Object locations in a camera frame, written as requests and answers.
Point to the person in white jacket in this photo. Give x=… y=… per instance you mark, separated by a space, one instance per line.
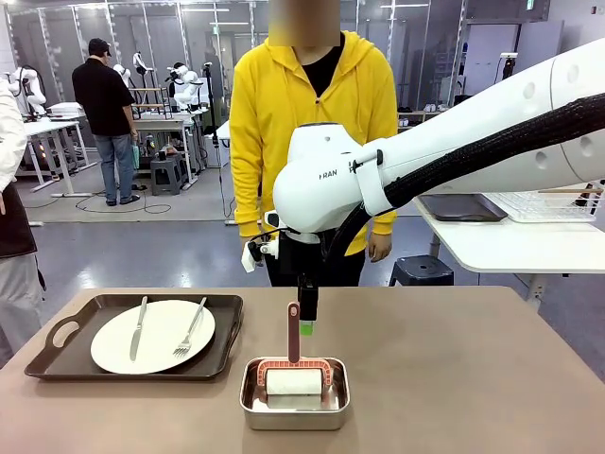
x=12 y=142

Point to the silver table knife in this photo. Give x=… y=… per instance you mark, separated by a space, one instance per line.
x=138 y=331

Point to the person's left forearm yellow sleeve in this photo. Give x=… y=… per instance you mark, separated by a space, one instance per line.
x=383 y=224

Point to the person in yellow hoodie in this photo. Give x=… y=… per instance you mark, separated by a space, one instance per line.
x=264 y=118

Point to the man in black shirt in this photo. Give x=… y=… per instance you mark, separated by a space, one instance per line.
x=101 y=104

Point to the wooden shoe rack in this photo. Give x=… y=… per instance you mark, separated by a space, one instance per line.
x=425 y=113

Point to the white table with shelf rack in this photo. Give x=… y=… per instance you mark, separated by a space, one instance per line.
x=160 y=124

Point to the black light stand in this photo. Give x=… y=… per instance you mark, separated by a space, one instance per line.
x=508 y=66

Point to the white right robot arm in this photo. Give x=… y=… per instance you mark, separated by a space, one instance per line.
x=449 y=156

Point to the white long-legged work table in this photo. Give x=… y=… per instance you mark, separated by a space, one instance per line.
x=47 y=127

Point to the white standing desk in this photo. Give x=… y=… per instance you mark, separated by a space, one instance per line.
x=223 y=130

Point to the white side table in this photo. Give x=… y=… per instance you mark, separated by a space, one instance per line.
x=496 y=246

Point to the white round plate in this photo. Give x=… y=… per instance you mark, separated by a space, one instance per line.
x=160 y=340

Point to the rectangular metal tin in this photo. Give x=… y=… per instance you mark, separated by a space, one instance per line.
x=293 y=421

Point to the silver fork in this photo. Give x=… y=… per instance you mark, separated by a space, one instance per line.
x=189 y=331

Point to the dark brown serving tray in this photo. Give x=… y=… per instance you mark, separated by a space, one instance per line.
x=222 y=326
x=458 y=208

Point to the dark grey stool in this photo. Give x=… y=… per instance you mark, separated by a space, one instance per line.
x=420 y=269

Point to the person's right forearm yellow sleeve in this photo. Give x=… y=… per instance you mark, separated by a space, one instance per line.
x=247 y=203

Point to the grey plastic step stool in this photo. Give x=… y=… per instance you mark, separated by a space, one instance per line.
x=165 y=177

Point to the black camera tripod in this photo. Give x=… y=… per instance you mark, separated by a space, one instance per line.
x=211 y=94

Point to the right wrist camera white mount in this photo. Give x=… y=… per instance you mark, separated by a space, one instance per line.
x=249 y=262

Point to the person's left hand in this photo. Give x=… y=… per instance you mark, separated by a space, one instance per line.
x=380 y=247

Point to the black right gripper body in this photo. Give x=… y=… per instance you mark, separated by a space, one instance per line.
x=288 y=257

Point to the flat white box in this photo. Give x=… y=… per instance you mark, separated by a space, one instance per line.
x=66 y=110

